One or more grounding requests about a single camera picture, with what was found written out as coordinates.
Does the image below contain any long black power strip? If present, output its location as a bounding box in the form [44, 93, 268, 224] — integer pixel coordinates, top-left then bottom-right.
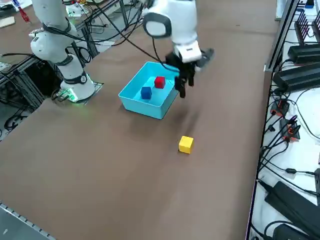
[264, 180, 320, 240]

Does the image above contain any cyan plastic box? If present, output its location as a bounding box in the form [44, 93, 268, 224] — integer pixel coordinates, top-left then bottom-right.
[117, 61, 180, 120]

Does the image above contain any aluminium table edge rail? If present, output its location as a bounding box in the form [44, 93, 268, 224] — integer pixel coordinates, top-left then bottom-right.
[0, 201, 57, 240]

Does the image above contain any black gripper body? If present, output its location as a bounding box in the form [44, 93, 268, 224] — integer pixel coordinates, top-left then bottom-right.
[166, 52, 200, 76]

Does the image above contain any dark slotted rack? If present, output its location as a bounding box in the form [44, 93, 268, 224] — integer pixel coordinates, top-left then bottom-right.
[294, 9, 316, 47]

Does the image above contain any blue cube block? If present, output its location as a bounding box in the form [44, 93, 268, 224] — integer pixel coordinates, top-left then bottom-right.
[140, 86, 153, 100]

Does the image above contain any aluminium frame post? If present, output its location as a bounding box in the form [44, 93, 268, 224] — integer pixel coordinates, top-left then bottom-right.
[264, 0, 301, 73]

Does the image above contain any yellow cube block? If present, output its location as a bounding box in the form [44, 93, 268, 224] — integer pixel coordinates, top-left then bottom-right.
[178, 135, 195, 154]

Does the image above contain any red handled tool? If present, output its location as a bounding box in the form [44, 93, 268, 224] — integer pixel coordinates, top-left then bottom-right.
[16, 4, 33, 25]

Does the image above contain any orange black plug adapter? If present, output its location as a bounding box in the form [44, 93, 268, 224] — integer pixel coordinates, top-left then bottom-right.
[278, 116, 301, 142]
[270, 98, 291, 118]

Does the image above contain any wooden board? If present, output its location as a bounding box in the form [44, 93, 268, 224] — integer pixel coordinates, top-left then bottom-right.
[0, 16, 16, 29]

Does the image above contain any red cube block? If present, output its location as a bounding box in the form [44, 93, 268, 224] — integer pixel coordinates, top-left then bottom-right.
[154, 76, 166, 89]

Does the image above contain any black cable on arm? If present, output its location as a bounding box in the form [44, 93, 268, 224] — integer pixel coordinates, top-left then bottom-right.
[94, 0, 181, 73]

